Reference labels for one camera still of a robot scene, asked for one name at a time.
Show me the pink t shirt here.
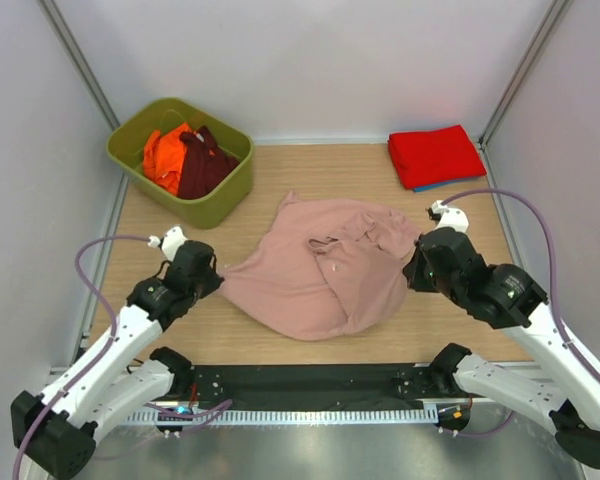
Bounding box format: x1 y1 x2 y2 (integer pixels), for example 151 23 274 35
220 192 419 341

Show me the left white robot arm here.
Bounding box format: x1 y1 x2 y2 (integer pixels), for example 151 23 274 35
10 233 222 479

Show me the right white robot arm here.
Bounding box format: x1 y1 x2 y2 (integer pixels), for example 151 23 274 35
403 227 600 470

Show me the folded blue t shirt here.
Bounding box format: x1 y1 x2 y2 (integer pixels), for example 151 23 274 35
412 176 483 193

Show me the folded red t shirt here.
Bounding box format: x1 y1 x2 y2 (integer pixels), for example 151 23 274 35
387 125 486 190

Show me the maroon t shirt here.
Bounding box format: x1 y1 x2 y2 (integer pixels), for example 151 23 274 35
177 126 239 200

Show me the orange t shirt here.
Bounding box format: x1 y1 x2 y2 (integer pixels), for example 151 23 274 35
142 123 198 195

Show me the green plastic bin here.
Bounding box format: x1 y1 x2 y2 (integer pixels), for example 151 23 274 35
107 97 254 229

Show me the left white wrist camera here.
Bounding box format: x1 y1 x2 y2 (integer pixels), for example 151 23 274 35
147 225 188 261

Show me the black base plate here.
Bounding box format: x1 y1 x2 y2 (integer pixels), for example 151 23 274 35
129 362 486 406

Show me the aluminium frame rail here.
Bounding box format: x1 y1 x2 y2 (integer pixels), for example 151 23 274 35
44 362 589 407

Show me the slotted cable duct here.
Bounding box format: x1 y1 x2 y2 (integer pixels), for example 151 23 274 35
121 404 438 427

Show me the right aluminium corner post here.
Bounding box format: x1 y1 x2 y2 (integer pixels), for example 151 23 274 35
478 0 574 146

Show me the aluminium corner post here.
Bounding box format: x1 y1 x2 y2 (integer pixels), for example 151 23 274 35
478 0 574 146
38 0 120 130

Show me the left aluminium corner post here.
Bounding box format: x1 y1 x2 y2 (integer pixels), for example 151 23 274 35
38 0 120 130

